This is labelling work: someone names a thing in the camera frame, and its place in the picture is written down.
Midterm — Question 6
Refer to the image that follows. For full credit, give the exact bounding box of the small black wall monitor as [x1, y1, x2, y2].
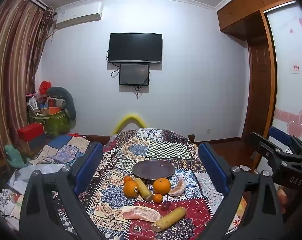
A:
[119, 63, 150, 86]

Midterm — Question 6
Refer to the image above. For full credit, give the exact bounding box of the large orange with sticker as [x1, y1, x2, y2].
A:
[123, 180, 139, 197]

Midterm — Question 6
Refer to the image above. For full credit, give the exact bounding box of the green plastic bag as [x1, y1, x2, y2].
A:
[4, 144, 26, 168]

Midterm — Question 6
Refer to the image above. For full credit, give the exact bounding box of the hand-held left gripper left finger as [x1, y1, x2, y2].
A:
[18, 142, 109, 240]

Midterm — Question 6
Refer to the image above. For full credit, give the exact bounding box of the red plastic bag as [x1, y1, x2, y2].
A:
[39, 81, 53, 95]

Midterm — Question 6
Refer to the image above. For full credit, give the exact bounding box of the large plain orange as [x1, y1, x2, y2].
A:
[153, 178, 172, 194]

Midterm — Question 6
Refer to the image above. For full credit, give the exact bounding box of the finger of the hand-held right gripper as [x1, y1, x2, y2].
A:
[248, 131, 285, 161]
[268, 126, 302, 157]

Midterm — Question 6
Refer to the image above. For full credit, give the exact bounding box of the black wall television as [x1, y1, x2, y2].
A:
[108, 33, 163, 64]

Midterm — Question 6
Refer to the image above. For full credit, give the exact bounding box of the person's right hand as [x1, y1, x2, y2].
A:
[277, 186, 290, 208]

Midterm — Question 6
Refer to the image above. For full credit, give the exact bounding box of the patchwork printed blanket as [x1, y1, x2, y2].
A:
[0, 128, 248, 240]

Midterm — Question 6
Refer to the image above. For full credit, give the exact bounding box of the yellow banana piece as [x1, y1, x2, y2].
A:
[134, 178, 154, 202]

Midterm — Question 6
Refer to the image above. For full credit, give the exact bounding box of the wooden overhead cabinet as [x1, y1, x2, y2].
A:
[216, 0, 294, 41]

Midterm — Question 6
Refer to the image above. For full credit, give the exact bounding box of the large pink pomelo piece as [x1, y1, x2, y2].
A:
[121, 206, 161, 222]

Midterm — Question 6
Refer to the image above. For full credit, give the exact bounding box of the brown striped curtain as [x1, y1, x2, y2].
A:
[0, 0, 56, 164]

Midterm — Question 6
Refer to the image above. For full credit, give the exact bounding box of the red box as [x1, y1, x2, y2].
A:
[17, 123, 45, 142]

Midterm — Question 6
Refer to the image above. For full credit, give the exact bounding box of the blue patchwork quilt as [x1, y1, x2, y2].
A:
[28, 134, 92, 166]

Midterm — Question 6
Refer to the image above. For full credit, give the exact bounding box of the white heart-print wardrobe door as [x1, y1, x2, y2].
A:
[265, 1, 302, 155]

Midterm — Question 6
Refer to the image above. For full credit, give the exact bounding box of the green fabric bag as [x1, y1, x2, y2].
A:
[28, 110, 71, 136]

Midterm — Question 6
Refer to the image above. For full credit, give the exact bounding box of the small pink pomelo piece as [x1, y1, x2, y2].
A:
[168, 179, 187, 197]

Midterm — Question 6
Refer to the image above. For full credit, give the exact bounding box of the white air conditioner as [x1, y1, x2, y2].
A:
[54, 2, 103, 29]

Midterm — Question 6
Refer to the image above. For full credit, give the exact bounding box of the white crumpled sheet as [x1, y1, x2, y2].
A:
[8, 163, 69, 195]

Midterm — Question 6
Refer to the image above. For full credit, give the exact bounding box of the purple round plate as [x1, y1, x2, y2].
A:
[132, 159, 175, 180]

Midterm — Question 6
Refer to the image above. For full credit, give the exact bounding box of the grey neck pillow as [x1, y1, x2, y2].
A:
[47, 87, 77, 121]

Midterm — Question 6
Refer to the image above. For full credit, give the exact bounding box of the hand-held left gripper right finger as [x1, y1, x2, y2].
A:
[198, 142, 286, 240]

